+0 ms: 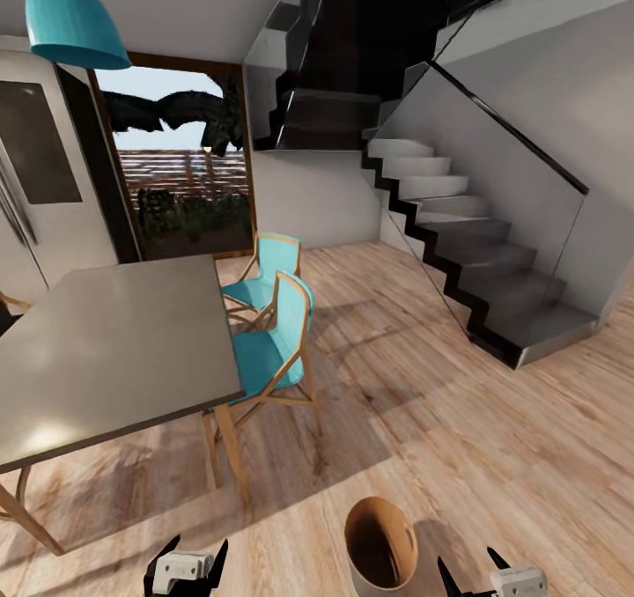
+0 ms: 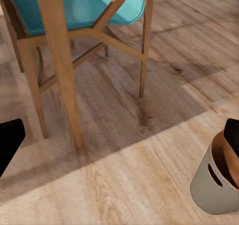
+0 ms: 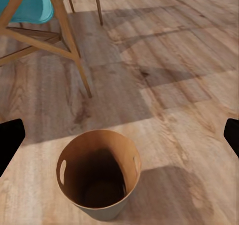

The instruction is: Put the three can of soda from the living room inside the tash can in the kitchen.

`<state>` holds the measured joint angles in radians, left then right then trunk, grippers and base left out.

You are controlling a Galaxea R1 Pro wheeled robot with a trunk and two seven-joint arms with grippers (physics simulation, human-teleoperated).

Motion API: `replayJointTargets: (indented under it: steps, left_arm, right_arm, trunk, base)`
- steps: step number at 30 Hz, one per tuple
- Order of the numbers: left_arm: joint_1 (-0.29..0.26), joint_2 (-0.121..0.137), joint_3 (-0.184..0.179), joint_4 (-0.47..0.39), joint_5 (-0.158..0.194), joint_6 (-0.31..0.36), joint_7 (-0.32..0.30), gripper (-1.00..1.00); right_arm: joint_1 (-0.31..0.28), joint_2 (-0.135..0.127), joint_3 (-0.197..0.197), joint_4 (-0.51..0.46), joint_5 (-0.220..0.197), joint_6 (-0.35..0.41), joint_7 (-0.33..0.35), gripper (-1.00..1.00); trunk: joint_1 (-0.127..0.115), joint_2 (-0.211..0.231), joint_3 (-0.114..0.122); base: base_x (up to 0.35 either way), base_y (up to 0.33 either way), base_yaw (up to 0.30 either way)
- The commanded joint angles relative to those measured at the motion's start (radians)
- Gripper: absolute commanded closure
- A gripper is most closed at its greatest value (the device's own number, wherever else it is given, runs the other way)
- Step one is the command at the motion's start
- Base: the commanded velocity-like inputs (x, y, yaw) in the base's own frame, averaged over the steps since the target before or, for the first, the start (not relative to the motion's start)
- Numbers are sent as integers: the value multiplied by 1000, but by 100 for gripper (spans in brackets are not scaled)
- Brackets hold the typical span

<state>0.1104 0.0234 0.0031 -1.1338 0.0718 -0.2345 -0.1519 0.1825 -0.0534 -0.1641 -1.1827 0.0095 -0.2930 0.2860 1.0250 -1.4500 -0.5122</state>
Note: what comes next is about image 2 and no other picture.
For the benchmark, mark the straight chair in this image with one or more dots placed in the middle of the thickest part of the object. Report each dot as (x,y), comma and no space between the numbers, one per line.
(84,18)
(21,21)

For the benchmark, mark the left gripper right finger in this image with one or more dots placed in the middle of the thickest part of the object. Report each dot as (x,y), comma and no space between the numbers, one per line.
(231,134)

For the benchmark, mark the trash can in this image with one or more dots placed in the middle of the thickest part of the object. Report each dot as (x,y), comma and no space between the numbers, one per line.
(215,187)

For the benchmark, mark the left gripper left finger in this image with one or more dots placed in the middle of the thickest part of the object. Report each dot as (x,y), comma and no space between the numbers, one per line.
(12,134)

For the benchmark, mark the breakfast table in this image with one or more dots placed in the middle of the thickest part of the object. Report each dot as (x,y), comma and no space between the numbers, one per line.
(54,21)

